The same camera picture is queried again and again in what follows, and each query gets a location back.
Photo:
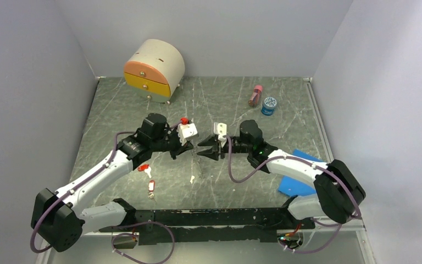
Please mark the key with red tag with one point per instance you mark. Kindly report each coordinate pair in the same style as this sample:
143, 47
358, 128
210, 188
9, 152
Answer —
146, 169

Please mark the aluminium frame rail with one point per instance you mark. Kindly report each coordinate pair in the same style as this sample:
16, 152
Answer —
121, 216

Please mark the blue foam sheet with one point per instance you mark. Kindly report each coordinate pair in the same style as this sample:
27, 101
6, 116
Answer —
291, 187

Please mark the blue round tin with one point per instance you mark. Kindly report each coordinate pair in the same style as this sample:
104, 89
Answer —
268, 106

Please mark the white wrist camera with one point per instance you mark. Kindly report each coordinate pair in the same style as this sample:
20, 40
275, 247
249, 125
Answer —
220, 130
186, 131

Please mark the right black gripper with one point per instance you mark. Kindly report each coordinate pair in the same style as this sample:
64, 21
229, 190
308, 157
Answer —
212, 153

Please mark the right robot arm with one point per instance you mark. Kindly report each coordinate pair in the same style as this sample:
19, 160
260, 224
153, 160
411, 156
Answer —
338, 193

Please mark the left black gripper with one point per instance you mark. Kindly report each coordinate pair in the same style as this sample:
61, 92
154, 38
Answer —
179, 148

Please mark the round beige drawer box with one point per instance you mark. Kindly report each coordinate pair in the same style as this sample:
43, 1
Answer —
155, 70

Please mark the key with red label fob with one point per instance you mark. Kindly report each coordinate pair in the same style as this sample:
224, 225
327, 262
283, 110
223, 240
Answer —
151, 188

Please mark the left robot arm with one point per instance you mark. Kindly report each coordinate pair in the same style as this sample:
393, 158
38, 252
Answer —
130, 150

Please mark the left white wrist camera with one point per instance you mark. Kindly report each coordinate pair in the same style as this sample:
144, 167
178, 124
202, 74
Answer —
186, 131

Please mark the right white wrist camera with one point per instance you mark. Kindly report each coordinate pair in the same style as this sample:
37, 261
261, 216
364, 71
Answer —
220, 130

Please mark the pink capped brown vial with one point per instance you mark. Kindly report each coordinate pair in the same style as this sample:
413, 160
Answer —
255, 96

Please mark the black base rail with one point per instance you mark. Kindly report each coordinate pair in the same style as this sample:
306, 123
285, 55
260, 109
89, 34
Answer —
202, 225

